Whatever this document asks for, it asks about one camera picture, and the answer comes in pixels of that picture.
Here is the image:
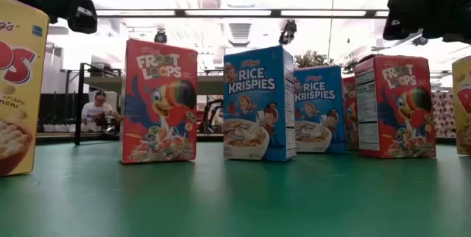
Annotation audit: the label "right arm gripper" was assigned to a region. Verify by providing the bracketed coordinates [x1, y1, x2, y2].
[382, 0, 471, 45]

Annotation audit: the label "yellow Corn Pops cereal box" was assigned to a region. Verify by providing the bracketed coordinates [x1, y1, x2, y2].
[0, 0, 50, 177]
[451, 55, 471, 156]

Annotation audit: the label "red Froot Loops cereal box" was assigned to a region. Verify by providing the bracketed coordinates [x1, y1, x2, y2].
[341, 76, 360, 152]
[120, 38, 199, 165]
[354, 54, 437, 160]

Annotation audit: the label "blue Rice Krispies cereal box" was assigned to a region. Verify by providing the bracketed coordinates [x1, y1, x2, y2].
[293, 65, 346, 155]
[222, 44, 297, 163]

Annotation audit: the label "grey workbench with black legs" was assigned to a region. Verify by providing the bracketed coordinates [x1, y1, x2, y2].
[73, 62, 225, 146]

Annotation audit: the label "person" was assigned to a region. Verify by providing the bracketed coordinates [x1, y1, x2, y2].
[79, 90, 121, 135]

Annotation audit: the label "small potted green plant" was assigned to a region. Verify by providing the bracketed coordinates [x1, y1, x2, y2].
[293, 49, 336, 69]

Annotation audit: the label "stacked patterned packages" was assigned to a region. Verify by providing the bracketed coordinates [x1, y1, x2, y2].
[431, 91, 457, 139]

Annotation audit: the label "grey air vent grille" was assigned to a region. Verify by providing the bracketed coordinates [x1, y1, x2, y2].
[227, 22, 252, 47]

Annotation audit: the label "green table mat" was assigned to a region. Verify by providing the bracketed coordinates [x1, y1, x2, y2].
[0, 139, 471, 237]

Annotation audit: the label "black horizontal frame beam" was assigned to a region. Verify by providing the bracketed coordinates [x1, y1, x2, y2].
[94, 7, 391, 19]

